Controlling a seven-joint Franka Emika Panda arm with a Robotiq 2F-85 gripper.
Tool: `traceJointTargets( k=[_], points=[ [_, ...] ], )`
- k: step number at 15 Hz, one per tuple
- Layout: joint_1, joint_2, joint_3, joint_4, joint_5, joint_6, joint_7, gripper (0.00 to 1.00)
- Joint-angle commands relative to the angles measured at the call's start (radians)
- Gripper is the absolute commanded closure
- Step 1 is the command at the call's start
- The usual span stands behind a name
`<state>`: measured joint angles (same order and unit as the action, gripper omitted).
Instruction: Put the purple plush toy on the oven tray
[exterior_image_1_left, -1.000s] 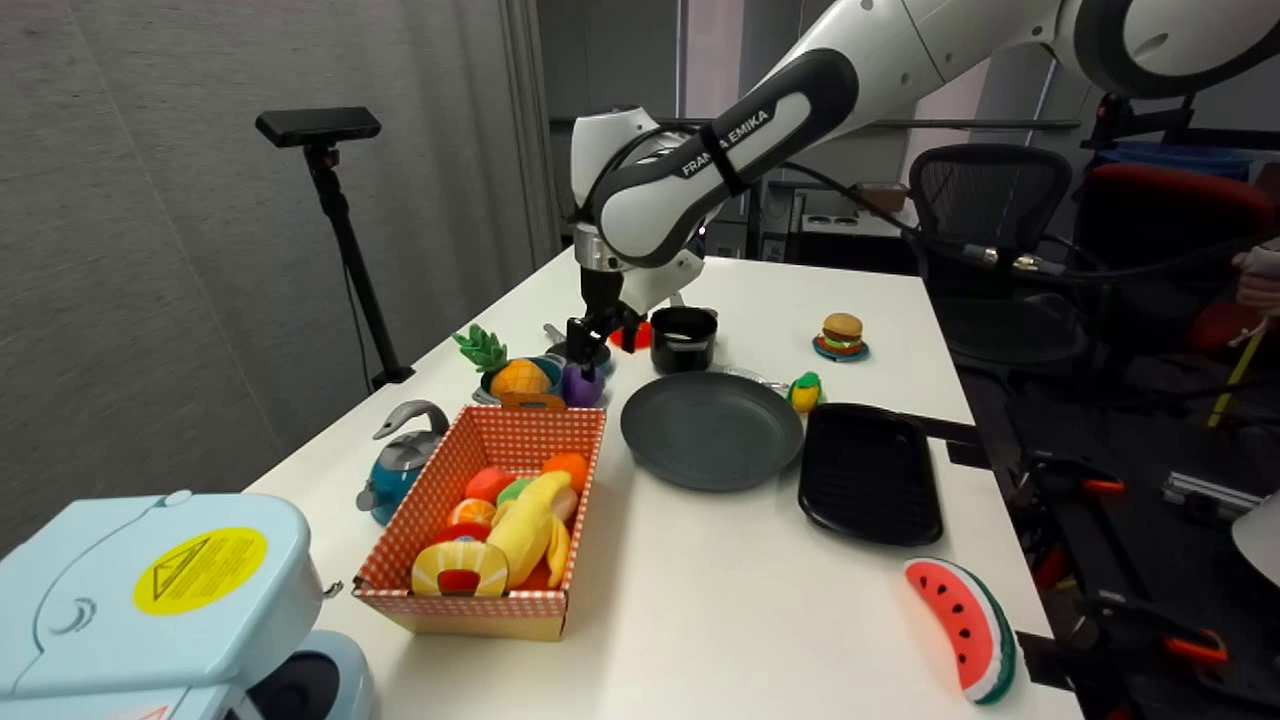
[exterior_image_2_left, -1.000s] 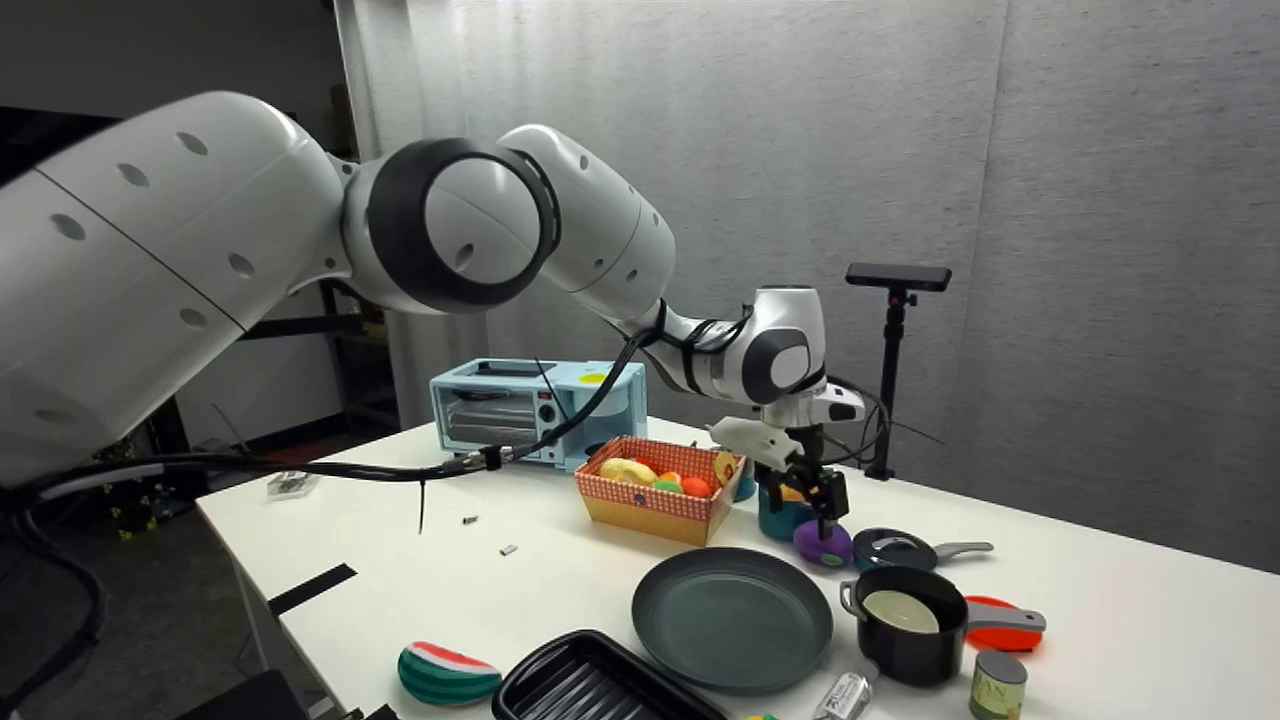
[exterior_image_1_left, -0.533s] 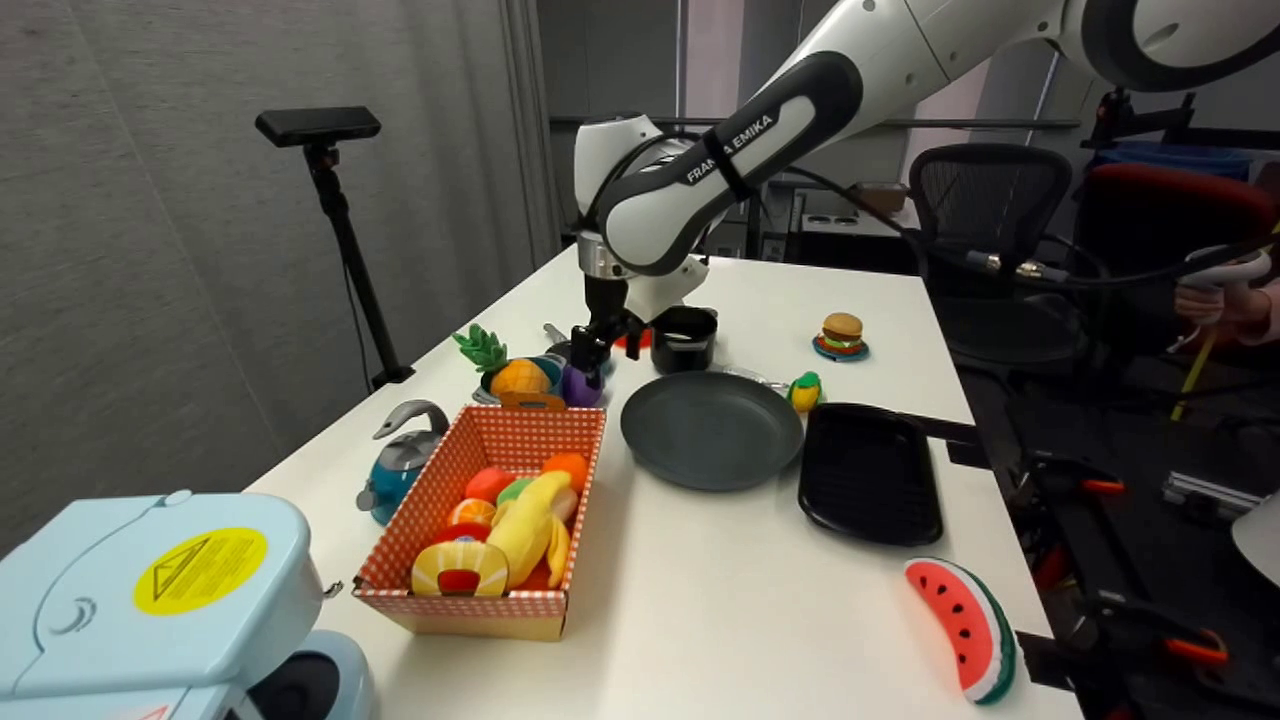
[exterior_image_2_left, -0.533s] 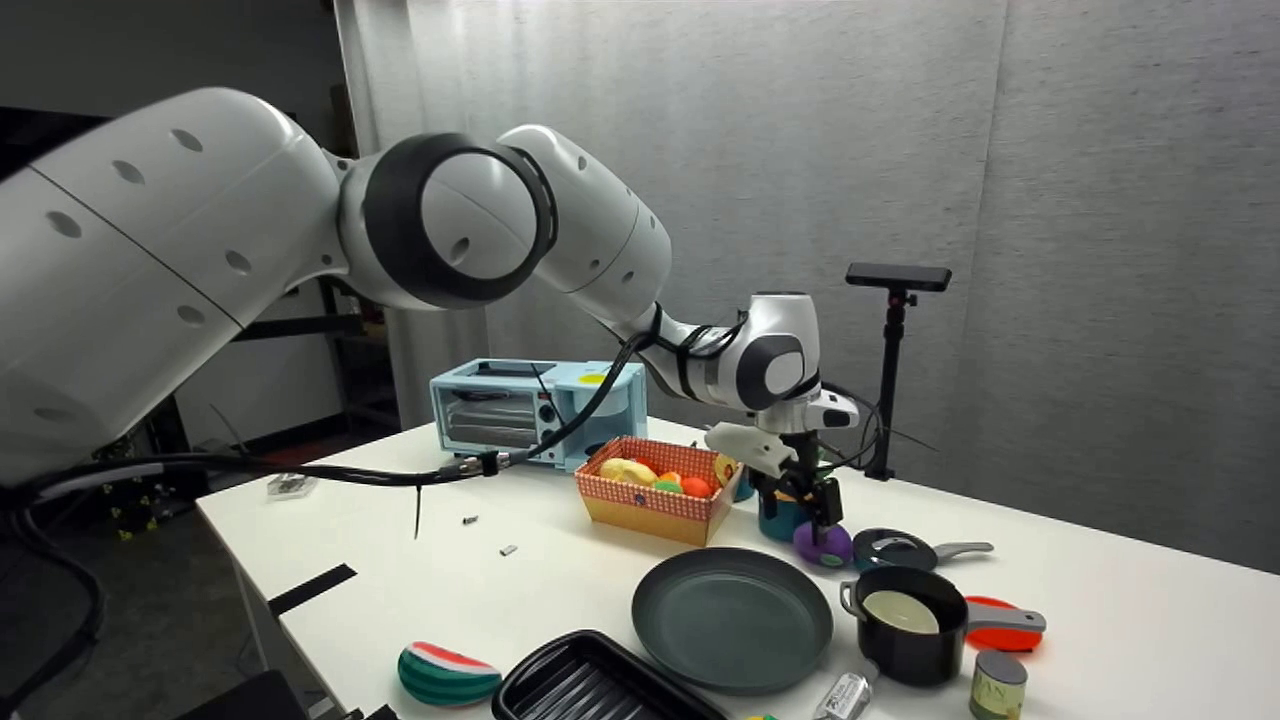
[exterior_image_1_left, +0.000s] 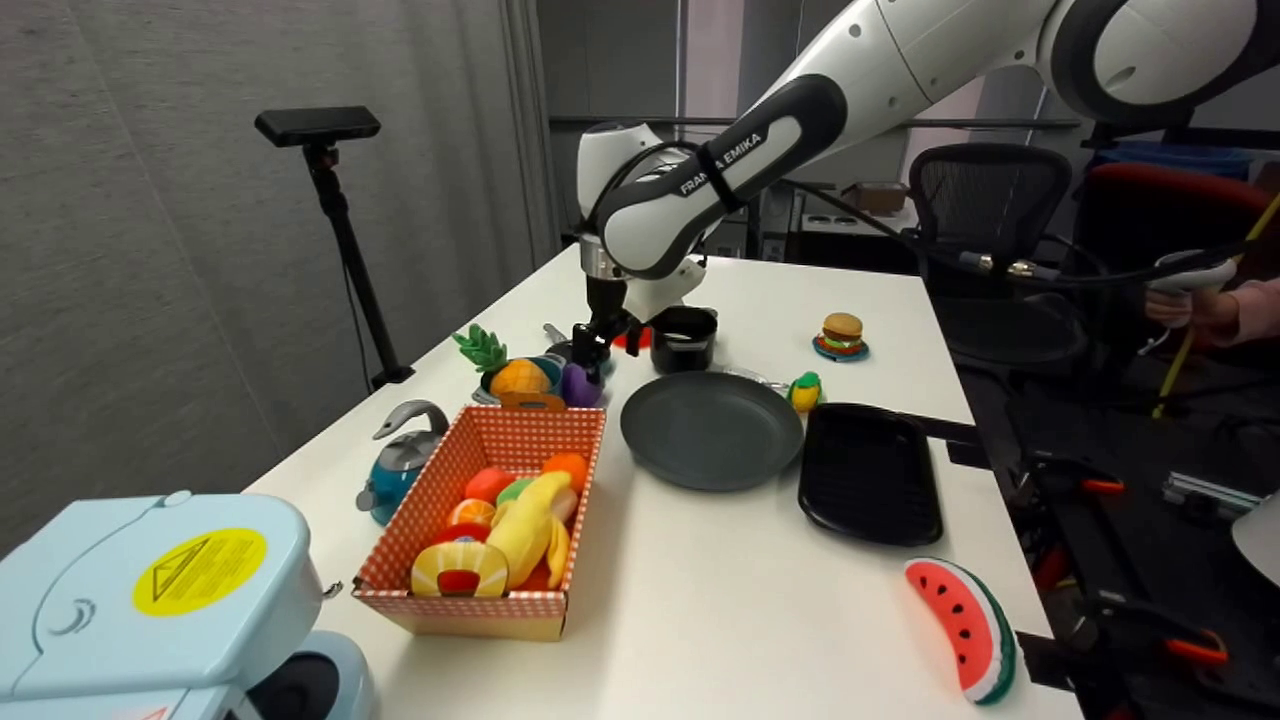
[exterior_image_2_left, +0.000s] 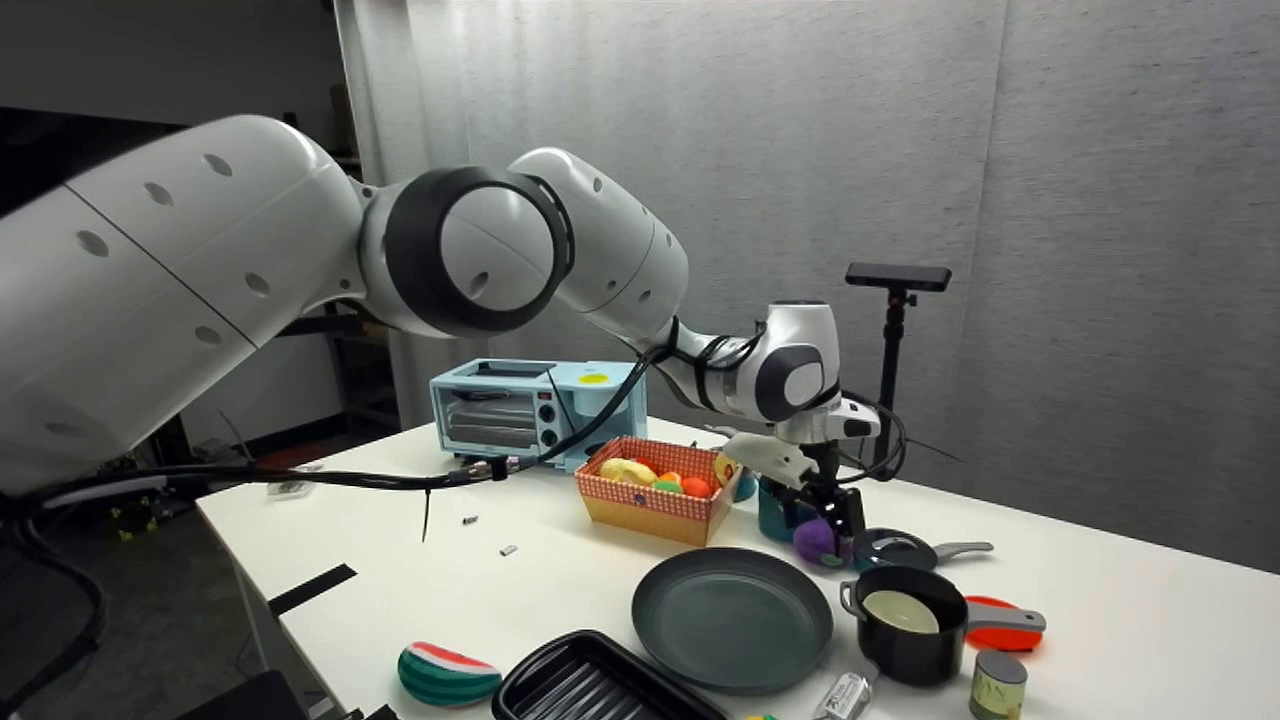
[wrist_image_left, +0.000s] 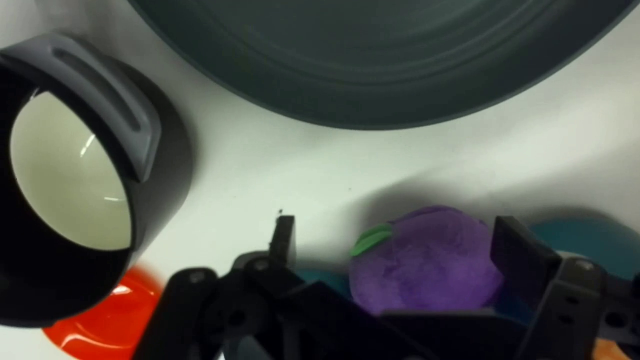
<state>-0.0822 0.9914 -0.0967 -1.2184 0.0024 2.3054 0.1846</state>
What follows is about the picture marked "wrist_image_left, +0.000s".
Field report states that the purple toy eggplant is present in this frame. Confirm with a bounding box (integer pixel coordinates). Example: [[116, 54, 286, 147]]
[[292, 216, 640, 321]]

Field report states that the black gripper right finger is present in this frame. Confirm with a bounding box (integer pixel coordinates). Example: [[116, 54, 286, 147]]
[[487, 213, 562, 312]]

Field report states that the black pot with grey handle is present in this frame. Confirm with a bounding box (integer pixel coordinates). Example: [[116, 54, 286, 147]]
[[0, 32, 197, 329]]

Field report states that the red plate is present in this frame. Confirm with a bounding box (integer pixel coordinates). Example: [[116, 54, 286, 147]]
[[42, 266, 165, 360]]

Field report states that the purple plush toy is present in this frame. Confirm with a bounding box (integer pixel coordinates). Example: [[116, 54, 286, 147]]
[[348, 204, 505, 316]]

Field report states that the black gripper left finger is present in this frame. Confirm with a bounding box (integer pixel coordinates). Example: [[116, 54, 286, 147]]
[[268, 213, 295, 267]]

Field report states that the grey green round plate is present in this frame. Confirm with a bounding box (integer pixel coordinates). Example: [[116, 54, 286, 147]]
[[127, 0, 638, 132]]

